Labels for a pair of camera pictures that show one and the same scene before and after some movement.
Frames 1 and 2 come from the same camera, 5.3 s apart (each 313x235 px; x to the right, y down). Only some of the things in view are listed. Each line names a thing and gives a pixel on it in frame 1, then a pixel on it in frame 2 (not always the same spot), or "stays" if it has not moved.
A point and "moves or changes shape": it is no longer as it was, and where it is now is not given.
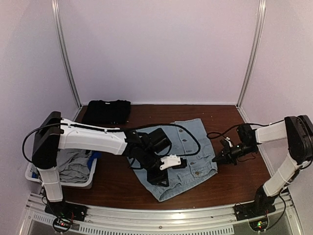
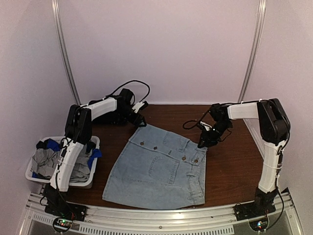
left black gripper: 155,179 → 137,121
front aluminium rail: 219,220 stays
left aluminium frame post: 58,30 stays
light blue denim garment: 190,141 moves or changes shape
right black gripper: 226,155 → 209,141
